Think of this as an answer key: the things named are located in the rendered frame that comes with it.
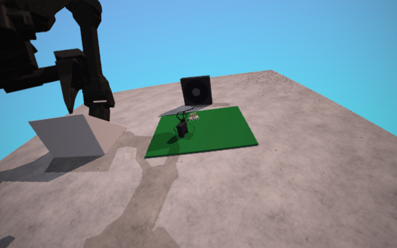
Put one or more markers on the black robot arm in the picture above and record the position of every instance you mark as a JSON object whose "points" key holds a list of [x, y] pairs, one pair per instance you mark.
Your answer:
{"points": [[20, 19]]}

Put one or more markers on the green circuit board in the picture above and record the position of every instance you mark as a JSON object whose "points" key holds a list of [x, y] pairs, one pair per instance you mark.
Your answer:
{"points": [[208, 130]]}

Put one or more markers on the black square cooling fan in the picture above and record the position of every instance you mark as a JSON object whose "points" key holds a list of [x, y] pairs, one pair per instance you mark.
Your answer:
{"points": [[196, 89]]}

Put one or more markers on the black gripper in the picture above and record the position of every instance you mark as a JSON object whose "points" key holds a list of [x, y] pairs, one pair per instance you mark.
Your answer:
{"points": [[71, 69]]}

